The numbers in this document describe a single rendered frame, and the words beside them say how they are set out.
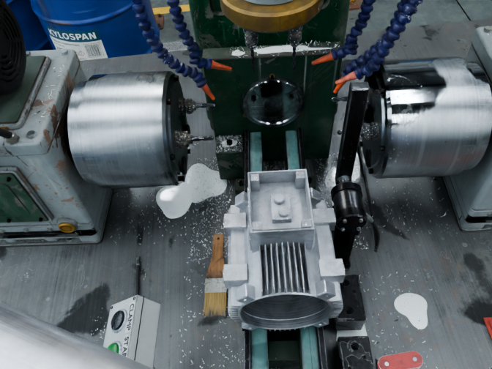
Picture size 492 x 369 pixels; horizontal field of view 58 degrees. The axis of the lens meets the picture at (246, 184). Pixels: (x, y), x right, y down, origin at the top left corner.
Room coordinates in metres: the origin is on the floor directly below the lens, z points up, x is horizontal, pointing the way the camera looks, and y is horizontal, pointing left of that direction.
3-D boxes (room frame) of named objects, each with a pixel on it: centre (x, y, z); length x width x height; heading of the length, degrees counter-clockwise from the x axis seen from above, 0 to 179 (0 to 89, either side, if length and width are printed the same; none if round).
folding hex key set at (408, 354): (0.23, -0.27, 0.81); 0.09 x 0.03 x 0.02; 93
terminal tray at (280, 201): (0.41, -0.05, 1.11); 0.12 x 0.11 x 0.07; 177
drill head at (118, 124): (0.71, 0.28, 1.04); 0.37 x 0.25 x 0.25; 85
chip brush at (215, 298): (0.46, 0.09, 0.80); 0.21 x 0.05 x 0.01; 175
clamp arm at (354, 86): (0.54, -0.20, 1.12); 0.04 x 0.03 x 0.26; 175
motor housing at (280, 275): (0.37, -0.05, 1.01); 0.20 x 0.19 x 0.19; 177
